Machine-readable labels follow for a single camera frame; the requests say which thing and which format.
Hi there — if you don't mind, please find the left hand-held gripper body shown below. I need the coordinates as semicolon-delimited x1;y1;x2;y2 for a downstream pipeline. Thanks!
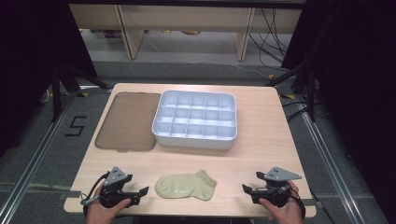
98;166;141;209

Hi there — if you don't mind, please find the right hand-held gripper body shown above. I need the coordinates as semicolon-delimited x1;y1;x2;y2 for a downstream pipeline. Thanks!
250;166;303;209

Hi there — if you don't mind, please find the pale green sock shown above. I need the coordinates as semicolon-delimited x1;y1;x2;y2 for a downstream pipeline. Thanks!
154;169;218;202

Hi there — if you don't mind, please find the white divided storage box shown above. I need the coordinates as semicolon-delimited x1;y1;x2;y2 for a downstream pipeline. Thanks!
151;90;238;151

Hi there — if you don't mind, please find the person's right hand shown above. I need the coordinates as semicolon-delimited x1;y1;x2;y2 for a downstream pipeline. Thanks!
258;180;304;224

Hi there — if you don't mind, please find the person's left hand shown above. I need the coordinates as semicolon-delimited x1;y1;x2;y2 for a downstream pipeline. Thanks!
86;186;132;224

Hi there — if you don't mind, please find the brown translucent box lid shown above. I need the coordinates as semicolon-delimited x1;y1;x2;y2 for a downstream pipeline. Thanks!
94;91;163;153

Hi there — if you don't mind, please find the black metal stand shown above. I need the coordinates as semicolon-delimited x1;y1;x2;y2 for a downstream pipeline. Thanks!
264;60;319;123
50;61;114;123

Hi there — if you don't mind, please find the black curtain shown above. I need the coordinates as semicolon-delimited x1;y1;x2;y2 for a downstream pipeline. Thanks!
0;0;98;158
281;0;396;224

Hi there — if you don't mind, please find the beige wooden desk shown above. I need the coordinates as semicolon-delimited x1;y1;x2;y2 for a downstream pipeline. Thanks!
68;3;304;62

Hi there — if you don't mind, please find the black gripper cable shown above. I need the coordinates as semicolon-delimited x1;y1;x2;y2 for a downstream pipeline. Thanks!
289;186;307;220
79;172;110;217

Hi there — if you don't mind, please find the aluminium floor rail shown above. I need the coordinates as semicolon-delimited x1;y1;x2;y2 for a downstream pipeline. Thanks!
0;88;82;224
295;99;366;224

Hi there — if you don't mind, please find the bundle of black cables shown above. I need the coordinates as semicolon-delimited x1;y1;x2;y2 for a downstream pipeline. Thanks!
247;8;292;70

